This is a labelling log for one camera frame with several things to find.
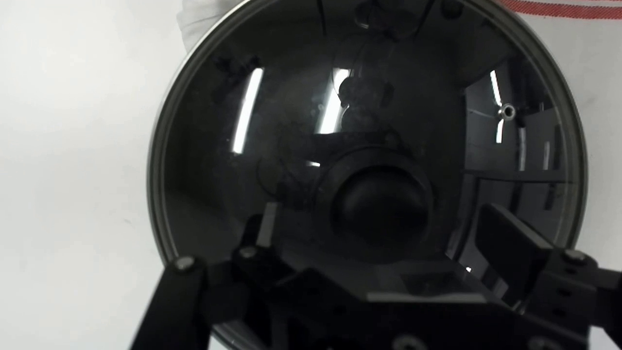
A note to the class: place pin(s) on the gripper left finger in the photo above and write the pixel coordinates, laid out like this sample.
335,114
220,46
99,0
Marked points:
170,311

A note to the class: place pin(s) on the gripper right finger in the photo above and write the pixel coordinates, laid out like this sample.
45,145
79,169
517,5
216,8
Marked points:
520,253

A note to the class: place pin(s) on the glass lid with black knob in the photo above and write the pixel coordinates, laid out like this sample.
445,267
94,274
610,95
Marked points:
379,204

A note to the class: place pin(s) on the black pot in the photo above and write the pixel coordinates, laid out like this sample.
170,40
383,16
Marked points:
272,97

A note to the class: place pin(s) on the white cloth with red stripes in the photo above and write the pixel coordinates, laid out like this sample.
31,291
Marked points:
583,58

